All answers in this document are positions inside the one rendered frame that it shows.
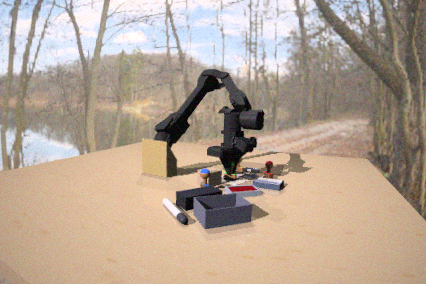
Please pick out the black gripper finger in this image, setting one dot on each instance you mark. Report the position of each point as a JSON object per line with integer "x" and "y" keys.
{"x": 227, "y": 163}
{"x": 237, "y": 159}

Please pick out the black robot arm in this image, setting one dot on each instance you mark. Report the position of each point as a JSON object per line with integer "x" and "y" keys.
{"x": 172, "y": 128}

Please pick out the rubber stamp with dark red handle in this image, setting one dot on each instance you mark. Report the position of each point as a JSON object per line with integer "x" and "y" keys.
{"x": 268, "y": 174}

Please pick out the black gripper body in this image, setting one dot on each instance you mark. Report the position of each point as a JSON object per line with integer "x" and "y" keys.
{"x": 222, "y": 152}

